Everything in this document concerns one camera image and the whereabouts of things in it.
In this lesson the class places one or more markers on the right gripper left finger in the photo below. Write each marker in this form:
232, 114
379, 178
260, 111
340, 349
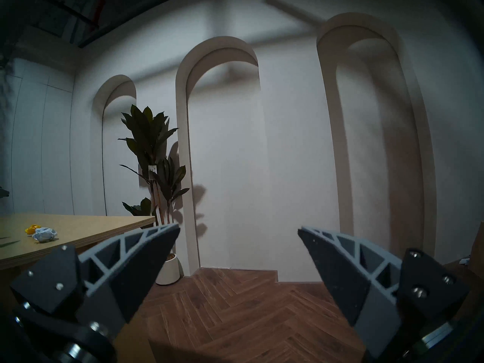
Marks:
113, 275

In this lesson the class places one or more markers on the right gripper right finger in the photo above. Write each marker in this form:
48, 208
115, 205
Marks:
359, 283

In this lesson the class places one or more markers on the tall green leafy plant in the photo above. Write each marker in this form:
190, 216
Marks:
151, 135

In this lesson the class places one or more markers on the yellow trash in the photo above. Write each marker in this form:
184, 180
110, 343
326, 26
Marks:
32, 228

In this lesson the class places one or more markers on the light wooden table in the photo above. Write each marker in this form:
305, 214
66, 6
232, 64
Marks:
75, 226

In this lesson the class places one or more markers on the white crumpled paper ball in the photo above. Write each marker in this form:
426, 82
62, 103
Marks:
44, 234

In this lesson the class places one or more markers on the white plant pot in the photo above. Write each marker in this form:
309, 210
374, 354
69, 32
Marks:
169, 270

